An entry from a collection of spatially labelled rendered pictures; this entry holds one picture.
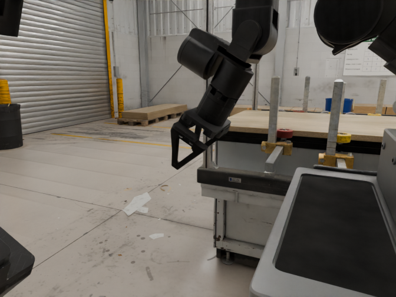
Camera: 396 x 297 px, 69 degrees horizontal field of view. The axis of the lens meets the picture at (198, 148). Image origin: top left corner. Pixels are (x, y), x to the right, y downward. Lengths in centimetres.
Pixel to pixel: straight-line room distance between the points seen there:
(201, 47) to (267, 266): 38
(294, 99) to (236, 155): 695
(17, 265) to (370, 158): 151
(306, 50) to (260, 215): 706
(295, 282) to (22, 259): 17
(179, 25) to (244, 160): 819
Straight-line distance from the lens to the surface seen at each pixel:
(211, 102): 49
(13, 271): 22
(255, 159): 162
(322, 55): 849
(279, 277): 19
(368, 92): 854
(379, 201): 33
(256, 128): 152
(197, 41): 51
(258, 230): 182
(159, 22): 994
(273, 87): 133
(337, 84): 131
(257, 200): 148
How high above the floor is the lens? 116
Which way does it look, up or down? 14 degrees down
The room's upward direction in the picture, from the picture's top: straight up
